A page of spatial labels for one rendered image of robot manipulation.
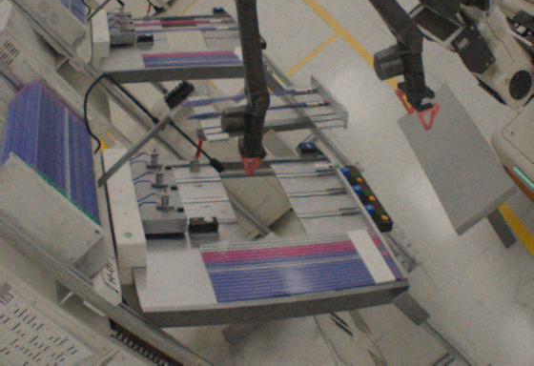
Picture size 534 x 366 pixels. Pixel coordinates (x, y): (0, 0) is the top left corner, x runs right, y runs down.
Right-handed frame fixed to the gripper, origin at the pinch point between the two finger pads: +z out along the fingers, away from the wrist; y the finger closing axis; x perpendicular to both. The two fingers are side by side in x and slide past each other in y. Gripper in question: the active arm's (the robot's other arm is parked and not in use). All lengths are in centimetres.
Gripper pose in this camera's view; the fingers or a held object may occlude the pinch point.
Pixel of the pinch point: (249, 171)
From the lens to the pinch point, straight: 225.2
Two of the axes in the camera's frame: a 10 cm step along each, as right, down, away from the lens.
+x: 9.6, -0.4, 2.9
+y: 2.7, 5.1, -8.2
